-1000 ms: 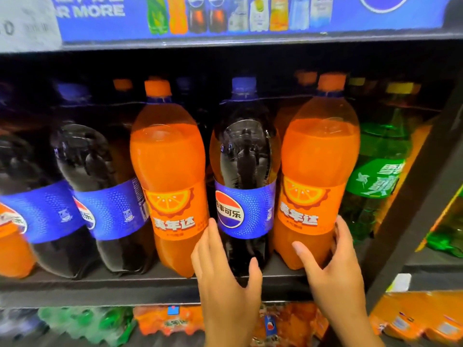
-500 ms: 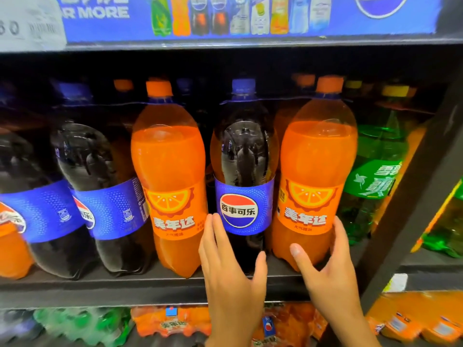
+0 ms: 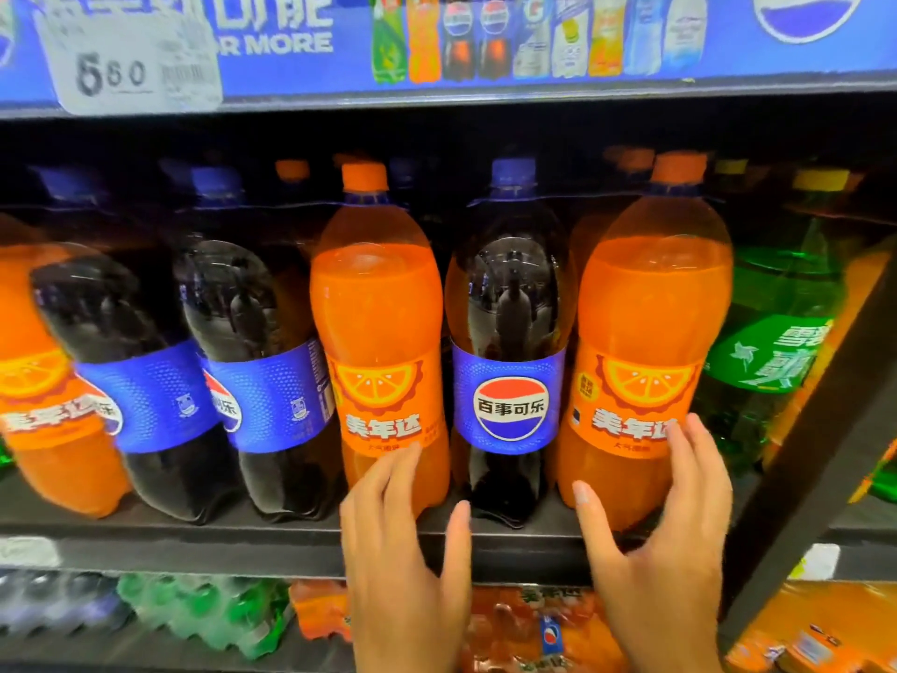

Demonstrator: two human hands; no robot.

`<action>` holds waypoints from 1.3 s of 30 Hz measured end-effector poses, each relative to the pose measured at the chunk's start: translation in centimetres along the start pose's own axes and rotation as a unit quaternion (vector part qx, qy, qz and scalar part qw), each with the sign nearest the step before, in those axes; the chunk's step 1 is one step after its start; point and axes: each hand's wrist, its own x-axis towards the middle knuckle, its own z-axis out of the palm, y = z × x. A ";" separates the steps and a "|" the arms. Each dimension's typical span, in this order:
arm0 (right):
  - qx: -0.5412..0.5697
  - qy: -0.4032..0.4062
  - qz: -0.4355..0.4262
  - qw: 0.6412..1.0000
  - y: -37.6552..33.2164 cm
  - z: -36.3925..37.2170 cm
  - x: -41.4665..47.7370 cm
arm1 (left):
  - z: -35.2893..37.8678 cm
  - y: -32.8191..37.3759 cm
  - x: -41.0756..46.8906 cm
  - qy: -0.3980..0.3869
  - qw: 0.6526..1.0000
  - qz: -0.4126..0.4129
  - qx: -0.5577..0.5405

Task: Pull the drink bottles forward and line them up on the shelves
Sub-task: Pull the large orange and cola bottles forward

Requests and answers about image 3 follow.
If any big blue-label cola bottle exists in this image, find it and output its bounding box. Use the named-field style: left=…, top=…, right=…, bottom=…
left=29, top=167, right=243, bottom=524
left=445, top=157, right=577, bottom=530
left=157, top=164, right=345, bottom=523

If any pack of dark bottles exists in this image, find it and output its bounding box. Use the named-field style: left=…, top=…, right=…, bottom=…
left=0, top=570, right=135, bottom=636

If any big green soda bottle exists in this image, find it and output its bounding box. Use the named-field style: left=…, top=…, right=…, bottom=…
left=691, top=167, right=853, bottom=474

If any small white price tag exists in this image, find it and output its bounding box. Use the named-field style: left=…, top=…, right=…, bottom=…
left=33, top=6, right=224, bottom=117

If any black metal shelf rack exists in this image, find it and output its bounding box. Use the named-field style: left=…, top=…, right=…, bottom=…
left=0, top=69, right=897, bottom=673

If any big orange soda bottle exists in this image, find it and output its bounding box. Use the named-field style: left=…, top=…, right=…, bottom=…
left=568, top=146, right=658, bottom=281
left=557, top=151, right=735, bottom=534
left=0, top=213, right=133, bottom=520
left=309, top=160, right=452, bottom=516

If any person's left hand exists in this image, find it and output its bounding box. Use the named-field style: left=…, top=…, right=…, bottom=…
left=339, top=440, right=473, bottom=673

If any person's right hand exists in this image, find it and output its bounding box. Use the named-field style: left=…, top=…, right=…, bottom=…
left=571, top=412, right=733, bottom=673

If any slim blue shelf banner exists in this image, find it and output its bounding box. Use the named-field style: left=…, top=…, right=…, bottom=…
left=0, top=0, right=897, bottom=109

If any yellow-marked white price tag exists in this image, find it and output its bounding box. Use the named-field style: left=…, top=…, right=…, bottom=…
left=788, top=544, right=842, bottom=581

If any row of orange soda bottles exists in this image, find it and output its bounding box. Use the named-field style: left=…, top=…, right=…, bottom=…
left=725, top=580, right=897, bottom=673

